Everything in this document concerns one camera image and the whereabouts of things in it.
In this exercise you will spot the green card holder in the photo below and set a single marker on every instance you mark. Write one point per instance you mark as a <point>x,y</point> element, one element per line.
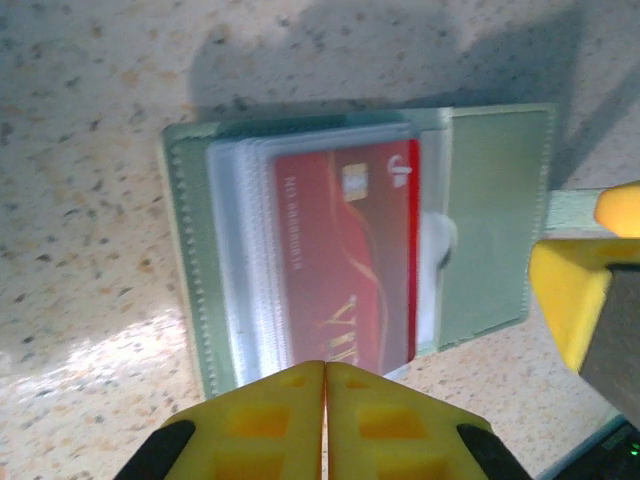
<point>490,200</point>

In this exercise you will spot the red credit card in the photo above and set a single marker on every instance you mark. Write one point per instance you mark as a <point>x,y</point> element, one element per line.
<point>345,260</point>

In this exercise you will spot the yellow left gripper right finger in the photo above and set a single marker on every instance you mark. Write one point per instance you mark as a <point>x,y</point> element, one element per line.
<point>400,435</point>

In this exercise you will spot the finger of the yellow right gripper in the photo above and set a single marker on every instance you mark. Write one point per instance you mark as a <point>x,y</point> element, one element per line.
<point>620,210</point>
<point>570,300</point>

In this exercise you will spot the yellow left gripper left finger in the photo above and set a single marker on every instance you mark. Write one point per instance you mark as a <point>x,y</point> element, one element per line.
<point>250,430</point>

